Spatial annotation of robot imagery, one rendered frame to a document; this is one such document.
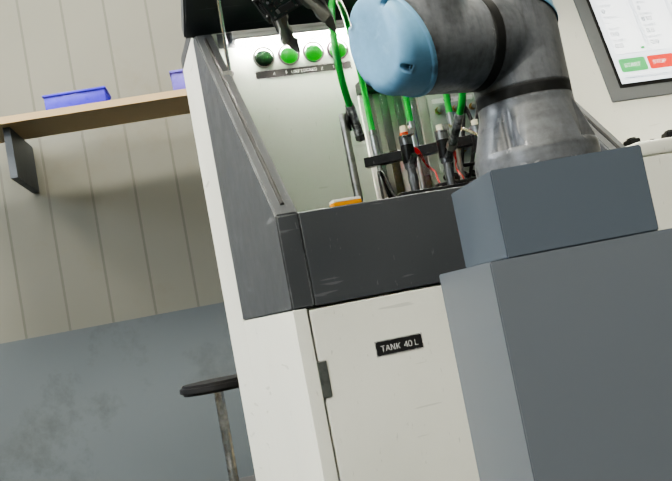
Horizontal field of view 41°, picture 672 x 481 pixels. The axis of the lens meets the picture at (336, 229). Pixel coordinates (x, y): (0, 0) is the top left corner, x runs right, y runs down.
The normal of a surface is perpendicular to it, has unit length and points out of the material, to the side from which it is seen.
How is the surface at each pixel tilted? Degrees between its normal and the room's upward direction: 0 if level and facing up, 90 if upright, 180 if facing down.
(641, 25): 76
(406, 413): 90
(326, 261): 90
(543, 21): 90
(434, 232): 90
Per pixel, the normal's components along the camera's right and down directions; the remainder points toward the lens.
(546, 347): 0.11, -0.11
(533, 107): -0.19, -0.35
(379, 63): -0.83, 0.25
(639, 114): 0.19, -0.36
